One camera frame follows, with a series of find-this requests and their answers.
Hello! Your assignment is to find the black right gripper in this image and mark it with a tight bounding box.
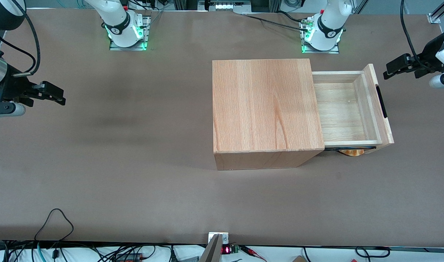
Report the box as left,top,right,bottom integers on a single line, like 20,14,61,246
0,67,66,107

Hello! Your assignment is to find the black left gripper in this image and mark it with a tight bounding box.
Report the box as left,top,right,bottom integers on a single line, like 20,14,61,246
384,32,444,80

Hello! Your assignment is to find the aluminium frame with white device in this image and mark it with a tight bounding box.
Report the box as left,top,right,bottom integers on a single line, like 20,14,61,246
173,0,282,14

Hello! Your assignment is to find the short curved black table cable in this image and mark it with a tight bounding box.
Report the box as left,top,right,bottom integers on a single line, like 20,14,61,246
276,11,313,23

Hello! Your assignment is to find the red alligator clip lead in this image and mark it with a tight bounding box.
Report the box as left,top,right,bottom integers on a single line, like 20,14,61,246
240,246,266,262

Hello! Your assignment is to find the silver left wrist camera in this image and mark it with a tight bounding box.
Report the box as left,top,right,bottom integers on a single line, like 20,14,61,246
429,73,444,89

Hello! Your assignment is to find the long black table cable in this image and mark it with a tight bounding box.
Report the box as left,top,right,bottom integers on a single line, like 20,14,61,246
243,14,311,29

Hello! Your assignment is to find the light wooden drawer cabinet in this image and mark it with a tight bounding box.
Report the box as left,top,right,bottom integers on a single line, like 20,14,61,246
212,58,325,171

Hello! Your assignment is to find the looped thin black cable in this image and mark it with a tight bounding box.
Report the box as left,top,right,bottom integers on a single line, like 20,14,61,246
35,209,74,242

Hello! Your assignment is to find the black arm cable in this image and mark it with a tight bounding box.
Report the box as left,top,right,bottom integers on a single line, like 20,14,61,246
400,0,426,71
0,0,41,77

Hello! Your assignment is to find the flat black cable loop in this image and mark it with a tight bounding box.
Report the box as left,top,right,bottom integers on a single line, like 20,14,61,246
356,247,391,258

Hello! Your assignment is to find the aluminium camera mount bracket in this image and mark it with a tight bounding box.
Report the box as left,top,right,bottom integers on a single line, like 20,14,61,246
199,232,229,262

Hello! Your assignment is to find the aluminium corner profile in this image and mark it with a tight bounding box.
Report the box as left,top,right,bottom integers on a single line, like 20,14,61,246
427,0,444,24

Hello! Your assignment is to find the toy croissant bread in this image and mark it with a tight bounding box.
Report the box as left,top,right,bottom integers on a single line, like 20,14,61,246
339,148,365,157

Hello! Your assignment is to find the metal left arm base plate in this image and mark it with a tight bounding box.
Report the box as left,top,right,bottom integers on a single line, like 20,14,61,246
300,20,340,54

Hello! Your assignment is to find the wooden drawer with black handle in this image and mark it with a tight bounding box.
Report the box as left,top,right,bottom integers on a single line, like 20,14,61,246
312,64,395,151

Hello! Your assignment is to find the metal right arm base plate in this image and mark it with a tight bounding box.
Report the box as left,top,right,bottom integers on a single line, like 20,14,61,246
109,15,151,51

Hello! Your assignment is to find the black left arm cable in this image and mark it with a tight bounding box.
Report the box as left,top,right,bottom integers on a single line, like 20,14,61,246
400,0,426,71

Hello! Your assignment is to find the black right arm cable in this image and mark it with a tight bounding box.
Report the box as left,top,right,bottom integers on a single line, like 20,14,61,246
0,0,41,77

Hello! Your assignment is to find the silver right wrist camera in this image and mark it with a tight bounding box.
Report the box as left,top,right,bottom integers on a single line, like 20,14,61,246
0,102,27,118

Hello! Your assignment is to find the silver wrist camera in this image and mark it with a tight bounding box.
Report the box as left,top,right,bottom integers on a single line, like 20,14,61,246
0,102,27,118
429,73,444,89

